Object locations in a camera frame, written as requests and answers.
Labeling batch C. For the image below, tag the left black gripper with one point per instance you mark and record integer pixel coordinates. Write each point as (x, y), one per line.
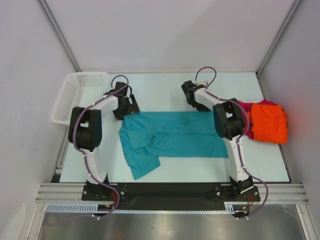
(132, 108)

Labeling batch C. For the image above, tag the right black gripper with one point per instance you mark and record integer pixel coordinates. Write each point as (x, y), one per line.
(203, 108)

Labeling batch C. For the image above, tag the teal t shirt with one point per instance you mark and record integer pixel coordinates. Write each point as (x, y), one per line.
(147, 136)

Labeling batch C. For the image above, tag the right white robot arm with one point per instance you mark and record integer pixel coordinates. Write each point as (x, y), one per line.
(229, 124)

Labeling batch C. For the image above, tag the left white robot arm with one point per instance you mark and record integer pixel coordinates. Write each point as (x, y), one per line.
(86, 126)

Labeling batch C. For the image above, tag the white plastic basket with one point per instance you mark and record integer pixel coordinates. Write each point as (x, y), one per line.
(79, 89)

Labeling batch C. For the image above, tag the magenta folded t shirt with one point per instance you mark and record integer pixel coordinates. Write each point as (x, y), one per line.
(247, 107)

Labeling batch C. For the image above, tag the orange folded t shirt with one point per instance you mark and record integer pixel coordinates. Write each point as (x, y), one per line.
(268, 123)

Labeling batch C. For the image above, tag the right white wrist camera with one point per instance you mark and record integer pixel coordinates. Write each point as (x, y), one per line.
(204, 83)

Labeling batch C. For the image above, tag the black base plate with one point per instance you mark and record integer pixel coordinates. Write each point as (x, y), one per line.
(153, 196)

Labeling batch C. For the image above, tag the aluminium frame rail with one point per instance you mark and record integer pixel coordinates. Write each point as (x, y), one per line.
(278, 193)

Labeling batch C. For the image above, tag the white slotted cable duct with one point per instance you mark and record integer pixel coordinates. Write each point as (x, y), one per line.
(96, 208)

